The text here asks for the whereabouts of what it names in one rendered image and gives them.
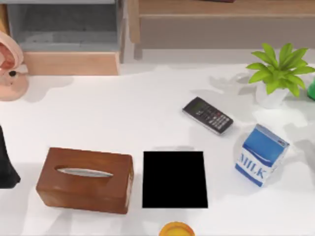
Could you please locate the black calculator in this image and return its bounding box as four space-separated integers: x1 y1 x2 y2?
182 96 234 136

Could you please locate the flat black square mat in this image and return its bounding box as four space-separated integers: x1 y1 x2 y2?
142 150 209 209

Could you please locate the brown wooden tissue box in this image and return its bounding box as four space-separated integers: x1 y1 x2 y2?
35 147 135 215

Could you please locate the pale wooden drawer front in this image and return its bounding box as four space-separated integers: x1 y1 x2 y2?
22 51 119 76

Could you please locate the blue and white milk carton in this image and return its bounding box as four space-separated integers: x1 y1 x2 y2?
234 123 290 188

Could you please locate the orange round cup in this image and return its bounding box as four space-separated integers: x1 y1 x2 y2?
158 221 195 236

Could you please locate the wooden open shelf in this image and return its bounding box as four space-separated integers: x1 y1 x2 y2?
127 0 315 59

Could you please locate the pulled-out wooden drawer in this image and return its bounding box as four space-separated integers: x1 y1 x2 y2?
0 0 127 76

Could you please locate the green plant in white pot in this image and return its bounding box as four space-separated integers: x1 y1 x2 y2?
245 43 315 109

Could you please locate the pink ear model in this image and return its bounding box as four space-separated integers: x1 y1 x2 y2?
0 31 30 102

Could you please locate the green object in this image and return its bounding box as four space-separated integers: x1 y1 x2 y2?
307 76 315 101

